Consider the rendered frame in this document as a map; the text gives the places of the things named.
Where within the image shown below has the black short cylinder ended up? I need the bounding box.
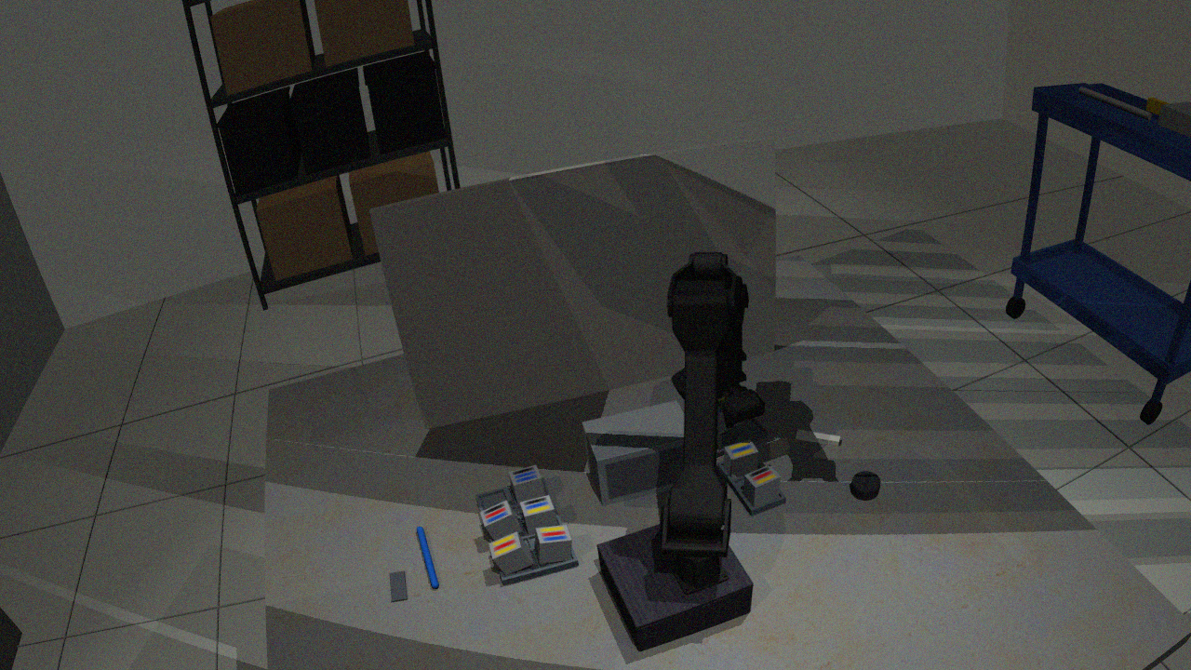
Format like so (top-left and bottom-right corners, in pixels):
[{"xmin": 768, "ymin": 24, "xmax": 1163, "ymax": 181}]
[{"xmin": 850, "ymin": 471, "xmax": 881, "ymax": 501}]

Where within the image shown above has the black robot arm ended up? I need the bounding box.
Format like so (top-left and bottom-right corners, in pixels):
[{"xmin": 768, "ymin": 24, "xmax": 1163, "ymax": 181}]
[{"xmin": 660, "ymin": 252, "xmax": 749, "ymax": 595}]

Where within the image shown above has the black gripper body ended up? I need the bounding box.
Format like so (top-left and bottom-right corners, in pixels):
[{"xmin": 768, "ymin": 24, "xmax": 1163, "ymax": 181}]
[{"xmin": 718, "ymin": 349, "xmax": 765, "ymax": 422}]

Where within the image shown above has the blue rod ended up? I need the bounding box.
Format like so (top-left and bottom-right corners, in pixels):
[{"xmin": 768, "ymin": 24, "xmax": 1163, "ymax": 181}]
[{"xmin": 417, "ymin": 527, "xmax": 439, "ymax": 588}]

